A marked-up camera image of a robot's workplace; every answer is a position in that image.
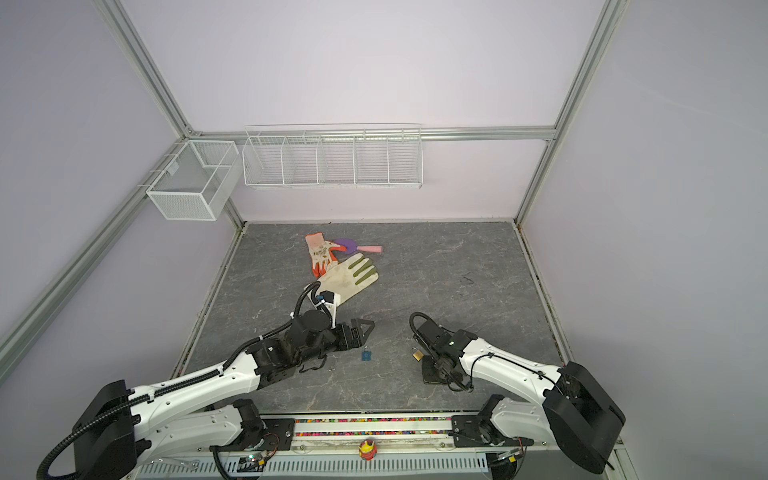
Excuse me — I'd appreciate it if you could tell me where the cream green work glove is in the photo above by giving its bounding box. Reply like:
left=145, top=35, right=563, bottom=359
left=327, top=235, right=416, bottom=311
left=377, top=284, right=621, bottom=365
left=319, top=253, right=379, bottom=306

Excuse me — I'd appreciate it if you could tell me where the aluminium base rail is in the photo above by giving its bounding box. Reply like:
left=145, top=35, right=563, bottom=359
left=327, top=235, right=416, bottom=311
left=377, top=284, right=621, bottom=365
left=126, top=407, right=564, bottom=479

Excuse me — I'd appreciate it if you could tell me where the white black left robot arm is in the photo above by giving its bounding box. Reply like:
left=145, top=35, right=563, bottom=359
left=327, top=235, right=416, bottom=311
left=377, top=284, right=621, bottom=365
left=56, top=280, right=367, bottom=479

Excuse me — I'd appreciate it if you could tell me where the red white work glove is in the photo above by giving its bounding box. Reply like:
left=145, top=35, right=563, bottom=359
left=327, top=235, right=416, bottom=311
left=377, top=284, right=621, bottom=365
left=305, top=232, right=346, bottom=278

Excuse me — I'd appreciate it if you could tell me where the long white wire basket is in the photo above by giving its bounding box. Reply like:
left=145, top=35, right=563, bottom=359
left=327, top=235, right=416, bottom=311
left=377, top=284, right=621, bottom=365
left=241, top=123, right=424, bottom=189

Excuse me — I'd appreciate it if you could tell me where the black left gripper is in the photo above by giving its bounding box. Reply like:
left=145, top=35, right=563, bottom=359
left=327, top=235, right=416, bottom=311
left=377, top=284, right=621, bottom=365
left=297, top=318, right=375, bottom=366

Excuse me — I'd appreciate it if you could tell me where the purple trowel pink handle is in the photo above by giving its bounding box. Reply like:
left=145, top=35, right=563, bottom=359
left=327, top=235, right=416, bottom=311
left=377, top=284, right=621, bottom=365
left=333, top=238, right=383, bottom=255

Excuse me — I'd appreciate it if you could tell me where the small white mesh basket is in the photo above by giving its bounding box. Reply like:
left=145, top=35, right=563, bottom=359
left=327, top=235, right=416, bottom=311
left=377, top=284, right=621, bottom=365
left=147, top=140, right=243, bottom=221

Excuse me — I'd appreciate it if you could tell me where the black corrugated cable conduit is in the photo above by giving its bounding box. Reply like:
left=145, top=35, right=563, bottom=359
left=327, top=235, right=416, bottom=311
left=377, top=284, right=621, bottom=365
left=35, top=367, right=223, bottom=480

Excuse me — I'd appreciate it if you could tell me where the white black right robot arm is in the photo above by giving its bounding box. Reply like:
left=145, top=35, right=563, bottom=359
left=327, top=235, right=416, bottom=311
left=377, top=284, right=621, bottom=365
left=409, top=312, right=626, bottom=474

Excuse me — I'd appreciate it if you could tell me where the red emergency stop button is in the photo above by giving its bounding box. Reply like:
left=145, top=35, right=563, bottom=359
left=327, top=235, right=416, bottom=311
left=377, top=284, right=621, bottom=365
left=358, top=438, right=377, bottom=461

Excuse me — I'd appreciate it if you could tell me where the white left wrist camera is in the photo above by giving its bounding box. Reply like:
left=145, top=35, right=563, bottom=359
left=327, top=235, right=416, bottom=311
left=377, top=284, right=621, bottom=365
left=314, top=290, right=340, bottom=321

